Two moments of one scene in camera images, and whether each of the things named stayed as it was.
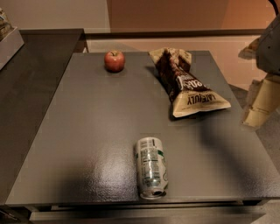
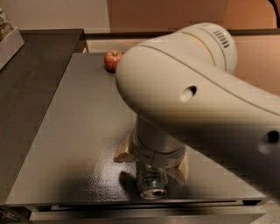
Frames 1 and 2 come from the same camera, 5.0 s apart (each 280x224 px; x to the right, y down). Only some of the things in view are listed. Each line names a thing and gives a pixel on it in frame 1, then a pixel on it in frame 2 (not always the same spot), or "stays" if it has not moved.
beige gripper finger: [249, 52] -> [154, 147]
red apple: [115, 61] stays
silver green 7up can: [152, 167] stays
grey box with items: [11, 42] stays
